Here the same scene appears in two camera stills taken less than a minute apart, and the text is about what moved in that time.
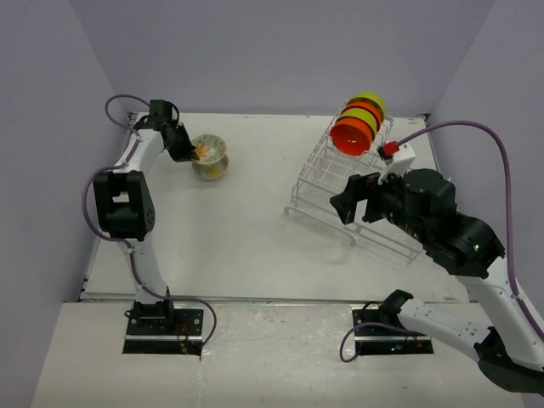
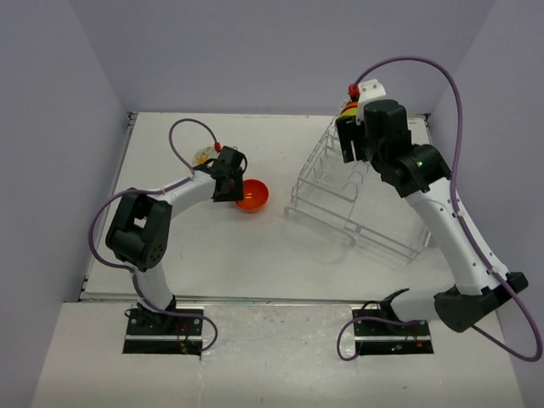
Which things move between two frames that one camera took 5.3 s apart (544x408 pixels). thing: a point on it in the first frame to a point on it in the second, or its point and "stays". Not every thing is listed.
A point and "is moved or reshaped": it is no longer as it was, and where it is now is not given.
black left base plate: [179, 335] stays
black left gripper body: [179, 142] to [235, 190]
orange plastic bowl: [351, 136] is moved or reshaped
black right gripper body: [384, 200] to [350, 131]
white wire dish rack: [326, 173] stays
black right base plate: [378, 340] stays
